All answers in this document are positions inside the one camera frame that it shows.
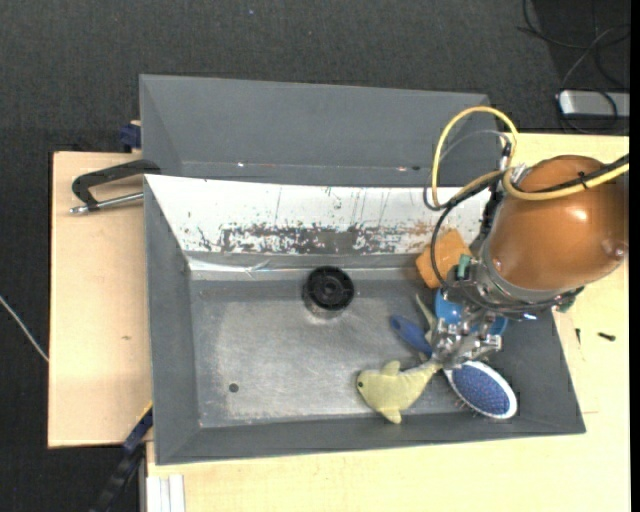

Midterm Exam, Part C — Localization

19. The black round plastic ring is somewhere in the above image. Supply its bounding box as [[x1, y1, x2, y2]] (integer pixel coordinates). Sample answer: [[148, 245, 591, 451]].
[[301, 265, 356, 314]]

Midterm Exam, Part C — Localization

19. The blue ball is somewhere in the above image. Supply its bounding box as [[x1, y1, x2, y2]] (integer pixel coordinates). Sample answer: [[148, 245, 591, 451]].
[[433, 288, 509, 342]]

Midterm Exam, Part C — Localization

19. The grey metal bin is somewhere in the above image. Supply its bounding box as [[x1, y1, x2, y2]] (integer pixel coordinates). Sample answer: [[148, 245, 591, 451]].
[[138, 73, 587, 466]]

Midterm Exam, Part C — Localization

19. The orange sponge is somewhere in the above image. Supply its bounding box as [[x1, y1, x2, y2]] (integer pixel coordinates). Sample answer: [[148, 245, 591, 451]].
[[414, 228, 472, 290]]

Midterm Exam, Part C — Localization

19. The pale wood flat board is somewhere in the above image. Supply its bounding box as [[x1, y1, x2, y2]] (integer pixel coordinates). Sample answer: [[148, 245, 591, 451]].
[[47, 150, 154, 449]]

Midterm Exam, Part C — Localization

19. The yellow toy dolphin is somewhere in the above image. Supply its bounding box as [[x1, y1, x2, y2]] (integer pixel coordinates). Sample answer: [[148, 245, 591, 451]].
[[355, 359, 445, 425]]

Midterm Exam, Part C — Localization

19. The blue and white hairbrush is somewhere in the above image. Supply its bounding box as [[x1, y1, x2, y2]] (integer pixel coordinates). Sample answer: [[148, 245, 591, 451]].
[[389, 314, 519, 421]]

